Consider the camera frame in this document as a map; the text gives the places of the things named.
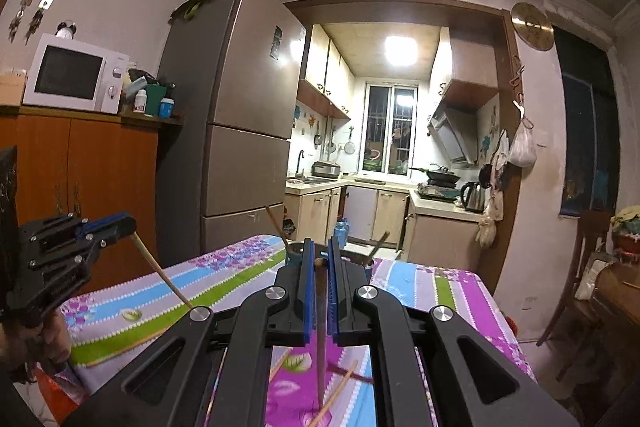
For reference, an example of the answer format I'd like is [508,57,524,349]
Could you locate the blue perforated utensil holder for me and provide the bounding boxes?
[284,239,377,283]

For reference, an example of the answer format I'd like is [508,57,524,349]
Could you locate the dark wooden chair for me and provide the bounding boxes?
[536,210,612,381]

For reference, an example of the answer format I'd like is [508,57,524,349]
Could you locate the green box on cabinet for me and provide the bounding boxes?
[144,83,166,116]

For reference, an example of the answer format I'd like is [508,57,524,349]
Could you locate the grey three-door refrigerator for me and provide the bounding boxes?
[155,0,306,265]

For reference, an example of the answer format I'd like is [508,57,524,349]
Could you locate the dark wooden side table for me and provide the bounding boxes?
[590,263,640,405]

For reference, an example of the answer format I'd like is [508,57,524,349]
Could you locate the potted flowers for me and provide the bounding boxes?
[611,205,640,265]

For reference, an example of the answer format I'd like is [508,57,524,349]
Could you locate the white medicine bottle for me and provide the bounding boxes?
[134,89,148,114]

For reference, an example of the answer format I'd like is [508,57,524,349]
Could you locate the person's left hand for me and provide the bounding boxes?
[1,309,72,369]

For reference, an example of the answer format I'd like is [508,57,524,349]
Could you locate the white hanging plastic bag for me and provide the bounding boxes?
[508,116,537,168]

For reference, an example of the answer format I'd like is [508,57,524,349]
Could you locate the orange wooden cabinet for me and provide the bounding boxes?
[1,106,182,265]

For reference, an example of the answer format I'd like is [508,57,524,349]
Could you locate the round gold wall clock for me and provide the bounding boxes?
[510,2,554,51]

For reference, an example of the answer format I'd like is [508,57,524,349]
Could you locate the blue water bottle on floor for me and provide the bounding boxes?
[333,219,349,249]

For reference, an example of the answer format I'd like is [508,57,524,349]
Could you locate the ceiling lamp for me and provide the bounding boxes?
[383,35,419,68]

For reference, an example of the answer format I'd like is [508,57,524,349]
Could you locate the penguin figurine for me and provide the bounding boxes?
[55,20,77,40]

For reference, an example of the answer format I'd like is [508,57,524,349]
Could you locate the chopstick standing in holder left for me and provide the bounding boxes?
[265,206,290,252]

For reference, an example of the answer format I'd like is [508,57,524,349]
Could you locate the white microwave oven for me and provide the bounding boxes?
[23,34,129,115]

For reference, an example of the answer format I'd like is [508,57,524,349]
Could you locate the steel range hood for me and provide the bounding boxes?
[428,103,478,166]

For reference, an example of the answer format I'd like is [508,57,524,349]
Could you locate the kitchen window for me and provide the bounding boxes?
[361,84,418,176]

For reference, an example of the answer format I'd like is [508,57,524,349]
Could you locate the chopstick standing in holder right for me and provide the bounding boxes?
[366,231,390,265]

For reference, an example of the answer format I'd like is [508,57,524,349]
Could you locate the floral striped tablecloth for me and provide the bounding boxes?
[14,233,539,427]

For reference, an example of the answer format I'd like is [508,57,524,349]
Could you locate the black wok on stove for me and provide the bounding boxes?
[410,165,460,188]

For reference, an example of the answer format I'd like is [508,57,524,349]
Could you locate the chopstick standing in holder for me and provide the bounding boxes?
[366,231,390,265]
[265,206,290,252]

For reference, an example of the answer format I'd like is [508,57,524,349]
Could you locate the steel electric kettle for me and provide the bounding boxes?
[460,181,486,213]

